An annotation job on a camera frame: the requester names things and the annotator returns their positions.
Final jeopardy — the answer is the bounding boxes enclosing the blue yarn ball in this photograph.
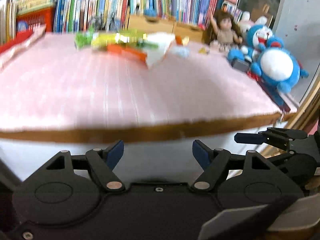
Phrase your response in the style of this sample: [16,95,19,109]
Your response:
[144,9,157,17]

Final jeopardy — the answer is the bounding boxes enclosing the grey charger block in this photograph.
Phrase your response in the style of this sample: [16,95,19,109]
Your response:
[231,59,250,73]

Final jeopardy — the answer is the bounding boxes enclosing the small yellow folded paper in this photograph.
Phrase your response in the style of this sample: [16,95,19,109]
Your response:
[199,47,210,55]

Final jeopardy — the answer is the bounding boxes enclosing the miniature black bicycle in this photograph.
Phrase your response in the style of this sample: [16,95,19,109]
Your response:
[88,12,121,33]

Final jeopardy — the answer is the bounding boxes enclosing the pink white bunny plush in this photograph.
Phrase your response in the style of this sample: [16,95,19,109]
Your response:
[238,11,267,36]

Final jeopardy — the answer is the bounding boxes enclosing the red plastic basket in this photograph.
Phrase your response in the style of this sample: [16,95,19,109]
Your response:
[16,6,55,33]

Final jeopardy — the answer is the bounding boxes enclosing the green yellow foil bag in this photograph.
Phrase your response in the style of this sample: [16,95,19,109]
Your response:
[91,29,148,50]

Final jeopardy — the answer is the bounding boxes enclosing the wooden drawer organizer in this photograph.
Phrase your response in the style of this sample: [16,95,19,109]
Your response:
[127,15,204,43]

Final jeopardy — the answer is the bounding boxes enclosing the brown haired doll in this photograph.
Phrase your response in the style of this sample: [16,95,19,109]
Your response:
[203,10,243,54]

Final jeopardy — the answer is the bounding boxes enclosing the row of upright books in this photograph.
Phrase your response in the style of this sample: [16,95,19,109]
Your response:
[53,0,243,33]

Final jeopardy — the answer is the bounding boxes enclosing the green white wrapper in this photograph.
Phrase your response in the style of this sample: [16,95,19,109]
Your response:
[74,30,94,50]

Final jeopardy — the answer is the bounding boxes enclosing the clear plastic bag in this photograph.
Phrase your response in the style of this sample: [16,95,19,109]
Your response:
[143,32,175,69]

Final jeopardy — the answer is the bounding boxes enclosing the white blue paper bag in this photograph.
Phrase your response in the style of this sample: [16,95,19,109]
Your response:
[170,46,190,58]

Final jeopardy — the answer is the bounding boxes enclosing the red scissors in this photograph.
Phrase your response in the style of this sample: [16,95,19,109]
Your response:
[247,70,291,113]

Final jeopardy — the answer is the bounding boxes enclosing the red pink cloth pouch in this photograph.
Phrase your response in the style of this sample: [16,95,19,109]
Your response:
[1,24,46,72]

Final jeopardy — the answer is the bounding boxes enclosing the orange peel piece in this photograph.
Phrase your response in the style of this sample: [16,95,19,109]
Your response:
[175,35,189,46]

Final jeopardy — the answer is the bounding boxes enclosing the orange package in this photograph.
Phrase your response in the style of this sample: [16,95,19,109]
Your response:
[106,44,147,63]

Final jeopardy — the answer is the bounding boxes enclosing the blue doraemon plush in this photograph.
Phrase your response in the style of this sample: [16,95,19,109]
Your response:
[227,24,309,93]

